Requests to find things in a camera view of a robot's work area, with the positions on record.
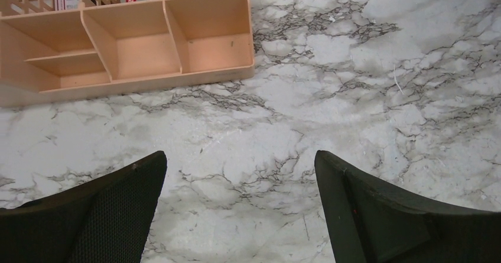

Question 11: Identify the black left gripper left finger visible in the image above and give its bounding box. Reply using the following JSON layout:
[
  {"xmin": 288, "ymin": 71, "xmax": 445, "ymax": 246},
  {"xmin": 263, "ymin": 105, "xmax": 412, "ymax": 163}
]
[{"xmin": 1, "ymin": 151, "xmax": 167, "ymax": 262}]

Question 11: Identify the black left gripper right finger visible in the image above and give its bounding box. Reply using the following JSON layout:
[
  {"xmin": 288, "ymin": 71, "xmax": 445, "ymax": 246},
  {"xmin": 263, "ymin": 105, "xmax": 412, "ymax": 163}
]
[{"xmin": 314, "ymin": 151, "xmax": 500, "ymax": 262}]

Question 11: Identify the orange plastic desk organizer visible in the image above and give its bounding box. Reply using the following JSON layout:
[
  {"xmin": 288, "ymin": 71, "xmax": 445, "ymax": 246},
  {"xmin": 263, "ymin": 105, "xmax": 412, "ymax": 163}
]
[{"xmin": 1, "ymin": 0, "xmax": 255, "ymax": 108}]

